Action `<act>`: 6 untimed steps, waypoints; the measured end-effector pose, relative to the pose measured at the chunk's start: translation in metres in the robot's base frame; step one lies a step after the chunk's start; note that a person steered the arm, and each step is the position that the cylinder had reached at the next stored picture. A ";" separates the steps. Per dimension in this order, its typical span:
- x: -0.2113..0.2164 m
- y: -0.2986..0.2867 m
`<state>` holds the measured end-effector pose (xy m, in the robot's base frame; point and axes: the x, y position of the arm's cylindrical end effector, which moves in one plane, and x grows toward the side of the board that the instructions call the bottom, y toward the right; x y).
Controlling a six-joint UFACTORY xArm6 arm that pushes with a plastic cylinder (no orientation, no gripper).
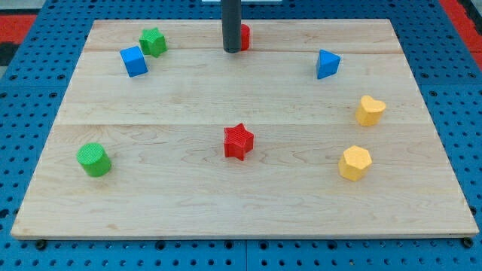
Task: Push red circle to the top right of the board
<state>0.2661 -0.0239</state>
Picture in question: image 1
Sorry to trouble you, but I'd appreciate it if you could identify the red circle block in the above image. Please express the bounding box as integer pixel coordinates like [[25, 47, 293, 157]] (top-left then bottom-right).
[[241, 23, 251, 51]]

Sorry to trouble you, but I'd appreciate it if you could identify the yellow heart block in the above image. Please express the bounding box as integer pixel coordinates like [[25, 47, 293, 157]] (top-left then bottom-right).
[[355, 95, 386, 126]]

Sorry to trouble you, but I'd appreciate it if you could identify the blue triangle block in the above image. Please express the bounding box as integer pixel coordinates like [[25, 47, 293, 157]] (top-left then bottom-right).
[[316, 50, 341, 80]]

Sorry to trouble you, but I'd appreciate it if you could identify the green cylinder block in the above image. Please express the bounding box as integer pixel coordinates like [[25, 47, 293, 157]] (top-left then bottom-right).
[[76, 142, 111, 177]]

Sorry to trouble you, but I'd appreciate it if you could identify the red star block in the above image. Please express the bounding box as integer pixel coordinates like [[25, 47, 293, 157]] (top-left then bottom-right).
[[224, 123, 255, 161]]

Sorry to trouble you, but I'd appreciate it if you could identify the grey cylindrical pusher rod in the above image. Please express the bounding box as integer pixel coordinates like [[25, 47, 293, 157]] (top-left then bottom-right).
[[221, 0, 242, 53]]

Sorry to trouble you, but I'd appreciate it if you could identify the light wooden board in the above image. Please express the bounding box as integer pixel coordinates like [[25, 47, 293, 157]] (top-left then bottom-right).
[[11, 19, 479, 240]]

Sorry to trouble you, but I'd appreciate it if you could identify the green star block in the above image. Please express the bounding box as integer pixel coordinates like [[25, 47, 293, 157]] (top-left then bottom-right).
[[139, 27, 168, 58]]

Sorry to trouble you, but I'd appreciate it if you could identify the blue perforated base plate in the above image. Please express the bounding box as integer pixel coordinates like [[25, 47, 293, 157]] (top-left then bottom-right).
[[1, 0, 481, 270]]

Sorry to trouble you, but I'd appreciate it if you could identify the blue cube block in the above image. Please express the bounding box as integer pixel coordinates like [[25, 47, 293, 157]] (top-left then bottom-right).
[[120, 46, 148, 78]]

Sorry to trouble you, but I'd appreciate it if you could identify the yellow hexagon block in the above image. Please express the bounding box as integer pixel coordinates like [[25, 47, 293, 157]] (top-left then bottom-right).
[[338, 145, 372, 181]]

